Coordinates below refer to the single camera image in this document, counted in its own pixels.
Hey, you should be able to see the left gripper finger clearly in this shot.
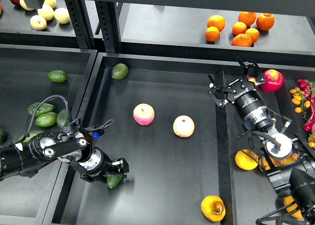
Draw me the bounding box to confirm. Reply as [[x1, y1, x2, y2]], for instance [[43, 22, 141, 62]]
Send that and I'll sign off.
[[104, 172, 127, 180], [112, 158, 129, 174]]

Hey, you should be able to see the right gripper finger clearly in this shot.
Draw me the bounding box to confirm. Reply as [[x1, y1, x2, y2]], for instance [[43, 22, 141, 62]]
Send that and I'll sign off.
[[236, 57, 266, 87], [208, 75, 237, 94]]

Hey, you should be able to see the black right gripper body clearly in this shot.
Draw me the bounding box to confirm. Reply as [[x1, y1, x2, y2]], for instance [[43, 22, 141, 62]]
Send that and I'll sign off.
[[208, 78, 270, 121]]

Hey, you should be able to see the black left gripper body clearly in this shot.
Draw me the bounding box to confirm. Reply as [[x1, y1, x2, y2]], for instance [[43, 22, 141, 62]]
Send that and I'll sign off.
[[73, 147, 113, 183]]

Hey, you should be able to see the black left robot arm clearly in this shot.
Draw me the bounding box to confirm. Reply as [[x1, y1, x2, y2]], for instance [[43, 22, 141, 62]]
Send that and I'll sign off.
[[0, 95, 129, 183]]

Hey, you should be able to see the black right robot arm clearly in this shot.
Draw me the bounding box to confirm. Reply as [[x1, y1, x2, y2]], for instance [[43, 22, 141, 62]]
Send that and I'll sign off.
[[208, 57, 315, 225]]

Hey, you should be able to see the yellow pear bin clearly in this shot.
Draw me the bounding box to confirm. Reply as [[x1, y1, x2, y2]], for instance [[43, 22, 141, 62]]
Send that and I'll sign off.
[[258, 157, 277, 172], [235, 149, 258, 170]]

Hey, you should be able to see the green avocado left bin middle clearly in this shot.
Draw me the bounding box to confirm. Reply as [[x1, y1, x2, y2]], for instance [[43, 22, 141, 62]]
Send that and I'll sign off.
[[35, 112, 57, 128]]

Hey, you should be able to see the green avocado bin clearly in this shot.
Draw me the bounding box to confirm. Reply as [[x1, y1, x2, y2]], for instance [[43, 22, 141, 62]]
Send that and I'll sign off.
[[18, 130, 44, 143], [35, 112, 57, 128], [27, 102, 55, 117]]

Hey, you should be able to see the green avocado left bin lower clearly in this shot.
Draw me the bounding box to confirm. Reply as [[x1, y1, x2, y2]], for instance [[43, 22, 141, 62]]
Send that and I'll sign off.
[[18, 130, 44, 143]]

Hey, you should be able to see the green avocado left bin top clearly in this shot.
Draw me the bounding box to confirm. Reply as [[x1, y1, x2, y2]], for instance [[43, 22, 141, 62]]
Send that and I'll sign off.
[[27, 102, 55, 117]]

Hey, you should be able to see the green avocado at tray corner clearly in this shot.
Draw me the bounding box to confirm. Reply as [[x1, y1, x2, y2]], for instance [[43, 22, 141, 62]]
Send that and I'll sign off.
[[111, 63, 129, 80]]

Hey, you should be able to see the yellow pear in tray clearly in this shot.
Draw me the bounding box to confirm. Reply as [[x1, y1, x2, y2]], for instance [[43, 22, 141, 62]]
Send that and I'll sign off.
[[200, 195, 226, 222]]

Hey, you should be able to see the green avocado upper left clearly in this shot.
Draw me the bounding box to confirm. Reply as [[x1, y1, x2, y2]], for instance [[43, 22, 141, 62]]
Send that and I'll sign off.
[[47, 69, 68, 83]]

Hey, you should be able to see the dark avocado left edge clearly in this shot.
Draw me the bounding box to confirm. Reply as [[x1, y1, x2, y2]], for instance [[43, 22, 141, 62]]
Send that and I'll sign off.
[[0, 129, 7, 144]]

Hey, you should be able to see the yellow pear bottom right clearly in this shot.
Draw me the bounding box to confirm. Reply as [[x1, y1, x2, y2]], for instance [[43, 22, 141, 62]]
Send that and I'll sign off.
[[283, 196, 303, 219]]

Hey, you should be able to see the red apple right bin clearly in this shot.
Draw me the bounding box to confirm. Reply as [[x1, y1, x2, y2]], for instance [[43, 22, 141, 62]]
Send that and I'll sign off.
[[260, 69, 284, 92]]

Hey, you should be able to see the orange front bottom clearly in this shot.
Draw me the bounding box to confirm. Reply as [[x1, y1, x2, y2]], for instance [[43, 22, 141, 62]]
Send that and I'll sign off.
[[231, 33, 252, 47]]

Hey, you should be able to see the orange right middle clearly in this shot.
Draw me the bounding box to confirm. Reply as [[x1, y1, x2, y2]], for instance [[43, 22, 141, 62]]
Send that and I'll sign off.
[[245, 28, 260, 44]]

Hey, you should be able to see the small orange middle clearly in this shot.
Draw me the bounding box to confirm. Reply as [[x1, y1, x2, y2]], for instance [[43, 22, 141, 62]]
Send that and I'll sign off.
[[232, 21, 247, 36]]

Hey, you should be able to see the pale yellow pink apple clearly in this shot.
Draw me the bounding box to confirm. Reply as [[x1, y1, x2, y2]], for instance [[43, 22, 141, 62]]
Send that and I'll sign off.
[[173, 115, 195, 138]]

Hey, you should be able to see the cherry tomato vine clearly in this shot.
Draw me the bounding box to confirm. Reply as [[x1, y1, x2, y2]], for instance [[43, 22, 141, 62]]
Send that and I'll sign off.
[[289, 78, 315, 114]]

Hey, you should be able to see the orange lower left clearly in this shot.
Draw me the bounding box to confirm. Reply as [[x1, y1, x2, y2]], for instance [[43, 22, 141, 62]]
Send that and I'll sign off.
[[205, 26, 220, 42]]

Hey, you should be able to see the orange top right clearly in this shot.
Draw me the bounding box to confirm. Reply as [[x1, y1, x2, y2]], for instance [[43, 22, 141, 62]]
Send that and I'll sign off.
[[256, 13, 275, 31]]

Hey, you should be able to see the pink red apple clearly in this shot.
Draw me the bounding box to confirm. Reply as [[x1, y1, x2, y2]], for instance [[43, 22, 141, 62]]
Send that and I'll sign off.
[[133, 103, 155, 126]]

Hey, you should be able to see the orange top middle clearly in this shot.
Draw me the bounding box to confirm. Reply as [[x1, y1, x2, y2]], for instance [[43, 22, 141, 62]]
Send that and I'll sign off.
[[238, 11, 257, 27]]

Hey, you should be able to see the black centre tray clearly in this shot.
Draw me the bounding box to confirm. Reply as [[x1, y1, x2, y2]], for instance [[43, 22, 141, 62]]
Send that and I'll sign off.
[[50, 53, 236, 225]]

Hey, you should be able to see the orange top left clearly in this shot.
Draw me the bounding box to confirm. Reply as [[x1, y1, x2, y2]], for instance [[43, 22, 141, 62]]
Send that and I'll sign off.
[[207, 15, 225, 32]]

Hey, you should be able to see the red chili pepper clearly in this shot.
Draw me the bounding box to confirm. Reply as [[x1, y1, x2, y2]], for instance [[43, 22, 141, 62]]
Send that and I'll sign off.
[[303, 104, 315, 132]]

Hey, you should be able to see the black shelf upright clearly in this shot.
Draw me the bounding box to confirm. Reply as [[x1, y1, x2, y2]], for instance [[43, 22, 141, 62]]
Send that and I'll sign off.
[[64, 0, 123, 53]]

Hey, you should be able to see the pale yellow apple front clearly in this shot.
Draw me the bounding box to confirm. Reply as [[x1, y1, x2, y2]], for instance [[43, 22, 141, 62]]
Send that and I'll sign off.
[[30, 15, 47, 31]]

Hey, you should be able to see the pale yellow apple middle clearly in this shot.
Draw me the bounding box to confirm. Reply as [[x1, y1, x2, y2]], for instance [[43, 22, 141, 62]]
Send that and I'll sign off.
[[37, 4, 54, 21]]

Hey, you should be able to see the pale yellow apple back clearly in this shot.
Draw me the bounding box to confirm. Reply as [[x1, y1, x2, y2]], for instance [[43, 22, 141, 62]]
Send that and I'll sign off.
[[44, 0, 57, 9]]

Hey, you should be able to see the pale yellow apple slice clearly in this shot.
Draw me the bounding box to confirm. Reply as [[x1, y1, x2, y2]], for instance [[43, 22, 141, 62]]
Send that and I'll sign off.
[[19, 0, 34, 11]]

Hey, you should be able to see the dark avocado by tray wall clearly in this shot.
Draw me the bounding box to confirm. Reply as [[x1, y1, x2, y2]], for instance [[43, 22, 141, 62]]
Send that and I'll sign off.
[[56, 108, 70, 128]]

